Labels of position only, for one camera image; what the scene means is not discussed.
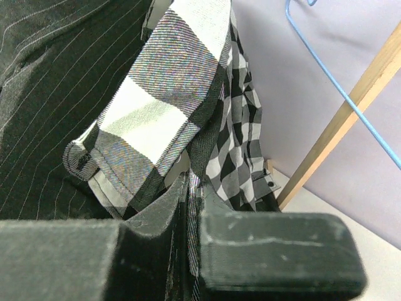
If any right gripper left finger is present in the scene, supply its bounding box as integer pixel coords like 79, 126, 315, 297
1, 178, 187, 300

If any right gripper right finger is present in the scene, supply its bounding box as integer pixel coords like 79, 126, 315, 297
198, 184, 367, 300

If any black white checkered shirt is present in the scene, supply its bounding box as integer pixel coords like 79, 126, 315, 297
62, 0, 281, 280

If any blue wire hanger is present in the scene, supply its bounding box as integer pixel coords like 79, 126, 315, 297
285, 1, 400, 166

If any dark green striped shirt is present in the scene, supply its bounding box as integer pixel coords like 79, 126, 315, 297
1, 1, 150, 220

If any wooden clothes rack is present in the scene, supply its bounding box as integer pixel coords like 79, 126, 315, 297
277, 24, 400, 209

